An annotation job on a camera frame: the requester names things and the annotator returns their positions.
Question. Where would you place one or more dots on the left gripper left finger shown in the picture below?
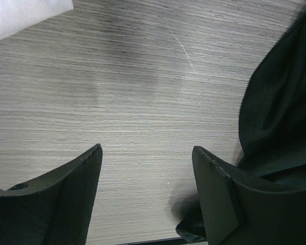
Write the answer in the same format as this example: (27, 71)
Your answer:
(55, 207)

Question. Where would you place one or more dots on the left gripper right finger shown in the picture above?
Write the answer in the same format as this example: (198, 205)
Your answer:
(240, 208)

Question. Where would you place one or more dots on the black t shirt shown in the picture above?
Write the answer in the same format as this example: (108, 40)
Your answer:
(272, 121)

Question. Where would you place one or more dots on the white folded shirt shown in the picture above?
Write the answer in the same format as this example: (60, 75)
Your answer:
(18, 15)

